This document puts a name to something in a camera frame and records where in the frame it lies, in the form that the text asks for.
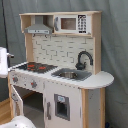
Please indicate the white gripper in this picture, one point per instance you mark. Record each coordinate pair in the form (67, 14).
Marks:
(4, 55)

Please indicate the white oven door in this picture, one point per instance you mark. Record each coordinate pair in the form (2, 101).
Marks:
(17, 102)

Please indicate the wooden toy kitchen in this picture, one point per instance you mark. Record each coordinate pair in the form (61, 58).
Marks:
(61, 50)

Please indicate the red left stove knob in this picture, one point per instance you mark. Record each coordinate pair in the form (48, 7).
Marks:
(15, 79)

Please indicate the red stove knob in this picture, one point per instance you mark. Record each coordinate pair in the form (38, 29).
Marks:
(33, 84)
(15, 79)

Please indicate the black toy stovetop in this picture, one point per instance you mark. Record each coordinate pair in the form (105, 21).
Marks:
(36, 67)

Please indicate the red right stove knob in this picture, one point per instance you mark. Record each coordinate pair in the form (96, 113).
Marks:
(33, 84)

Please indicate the grey range hood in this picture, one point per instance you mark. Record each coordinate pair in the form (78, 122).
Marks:
(38, 27)

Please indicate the grey toy sink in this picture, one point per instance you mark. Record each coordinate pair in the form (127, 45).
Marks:
(72, 74)

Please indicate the white cabinet door with dispenser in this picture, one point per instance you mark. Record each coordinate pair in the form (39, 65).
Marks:
(62, 106)

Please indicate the black toy faucet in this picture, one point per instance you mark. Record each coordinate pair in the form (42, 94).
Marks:
(81, 65)

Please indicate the white toy microwave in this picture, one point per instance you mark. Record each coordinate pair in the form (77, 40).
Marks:
(75, 24)

